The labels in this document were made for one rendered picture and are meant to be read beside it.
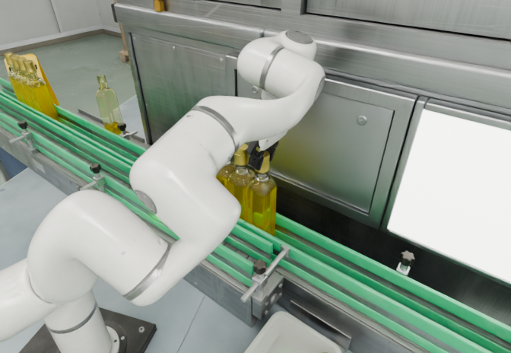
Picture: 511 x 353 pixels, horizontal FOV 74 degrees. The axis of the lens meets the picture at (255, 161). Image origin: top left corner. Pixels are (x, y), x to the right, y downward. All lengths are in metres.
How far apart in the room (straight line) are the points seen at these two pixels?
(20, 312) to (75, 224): 0.21
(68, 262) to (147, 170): 0.16
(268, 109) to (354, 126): 0.34
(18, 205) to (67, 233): 1.08
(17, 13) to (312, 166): 6.19
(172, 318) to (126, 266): 0.55
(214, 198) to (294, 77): 0.23
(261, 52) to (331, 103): 0.28
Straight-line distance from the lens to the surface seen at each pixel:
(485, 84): 0.69
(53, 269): 0.49
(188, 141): 0.41
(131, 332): 0.97
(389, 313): 0.82
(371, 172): 0.81
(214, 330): 0.96
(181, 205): 0.40
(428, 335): 0.82
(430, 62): 0.69
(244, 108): 0.46
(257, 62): 0.55
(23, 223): 1.43
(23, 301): 0.62
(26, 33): 6.80
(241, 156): 0.80
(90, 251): 0.46
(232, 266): 0.85
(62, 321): 0.80
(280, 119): 0.48
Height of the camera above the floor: 1.58
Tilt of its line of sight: 34 degrees down
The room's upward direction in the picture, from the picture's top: straight up
